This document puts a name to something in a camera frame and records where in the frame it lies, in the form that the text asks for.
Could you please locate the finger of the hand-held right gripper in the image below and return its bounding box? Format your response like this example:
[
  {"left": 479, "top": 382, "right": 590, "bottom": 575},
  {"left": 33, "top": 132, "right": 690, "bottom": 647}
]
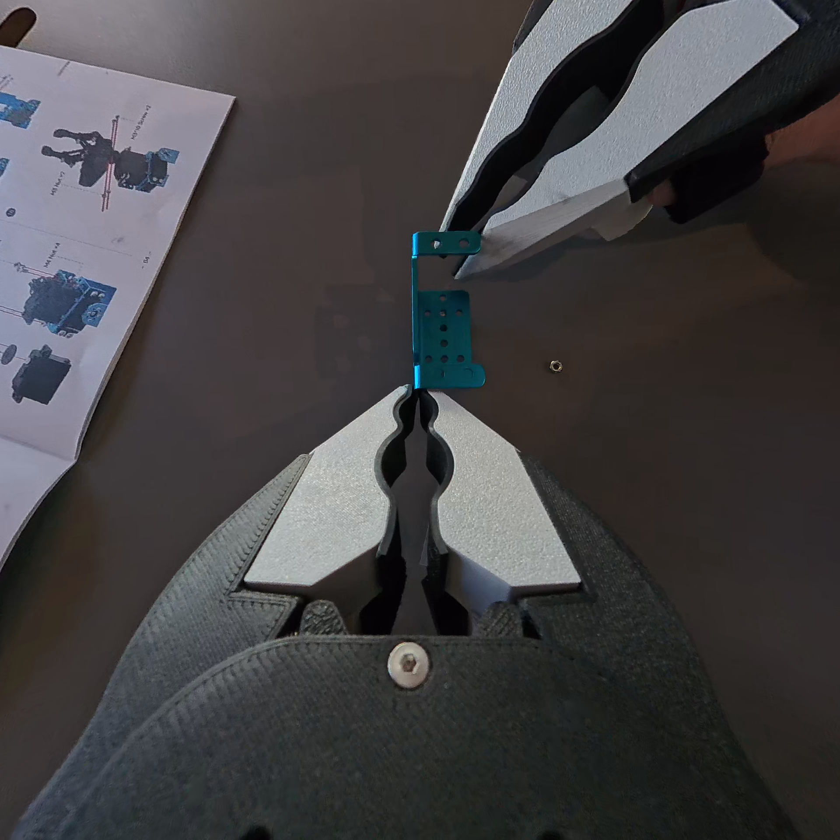
[
  {"left": 453, "top": 0, "right": 800, "bottom": 281},
  {"left": 440, "top": 0, "right": 664, "bottom": 236}
]

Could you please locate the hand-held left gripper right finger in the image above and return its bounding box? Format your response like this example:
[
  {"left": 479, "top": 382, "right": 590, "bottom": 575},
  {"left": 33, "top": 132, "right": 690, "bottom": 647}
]
[{"left": 422, "top": 385, "right": 585, "bottom": 602}]

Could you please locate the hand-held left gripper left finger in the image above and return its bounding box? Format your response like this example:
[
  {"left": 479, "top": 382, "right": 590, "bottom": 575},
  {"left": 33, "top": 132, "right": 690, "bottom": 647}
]
[{"left": 241, "top": 385, "right": 416, "bottom": 588}]

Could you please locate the blue metal bracket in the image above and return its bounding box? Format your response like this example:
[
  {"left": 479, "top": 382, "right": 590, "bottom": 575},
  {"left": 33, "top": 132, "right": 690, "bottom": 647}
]
[{"left": 411, "top": 231, "right": 487, "bottom": 391}]

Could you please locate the person's right hand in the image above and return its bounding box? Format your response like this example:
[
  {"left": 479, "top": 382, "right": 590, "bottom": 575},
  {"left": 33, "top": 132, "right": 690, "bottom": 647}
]
[{"left": 764, "top": 91, "right": 840, "bottom": 173}]

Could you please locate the white instruction booklet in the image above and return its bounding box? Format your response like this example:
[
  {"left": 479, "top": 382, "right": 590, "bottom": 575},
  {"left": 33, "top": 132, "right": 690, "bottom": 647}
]
[{"left": 0, "top": 46, "right": 237, "bottom": 565}]

